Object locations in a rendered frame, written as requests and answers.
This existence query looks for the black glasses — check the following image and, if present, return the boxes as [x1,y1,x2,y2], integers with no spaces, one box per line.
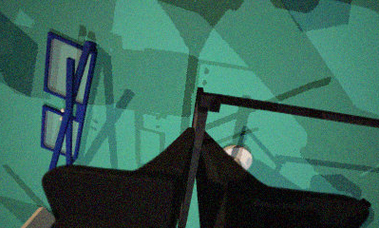
[178,87,379,228]

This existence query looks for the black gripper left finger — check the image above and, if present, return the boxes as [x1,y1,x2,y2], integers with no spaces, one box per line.
[42,127,195,228]

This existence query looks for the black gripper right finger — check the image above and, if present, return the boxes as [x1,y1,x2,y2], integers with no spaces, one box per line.
[196,130,370,228]

